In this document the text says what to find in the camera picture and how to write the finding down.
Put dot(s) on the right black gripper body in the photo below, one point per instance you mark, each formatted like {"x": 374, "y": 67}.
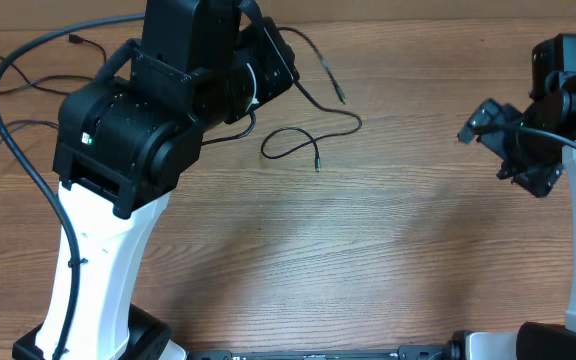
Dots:
{"x": 529, "y": 158}

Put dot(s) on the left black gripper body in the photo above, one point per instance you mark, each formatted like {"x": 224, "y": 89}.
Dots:
{"x": 264, "y": 75}

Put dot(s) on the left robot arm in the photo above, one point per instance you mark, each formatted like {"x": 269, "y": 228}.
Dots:
{"x": 123, "y": 141}

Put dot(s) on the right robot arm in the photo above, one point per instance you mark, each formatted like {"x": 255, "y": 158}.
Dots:
{"x": 552, "y": 114}

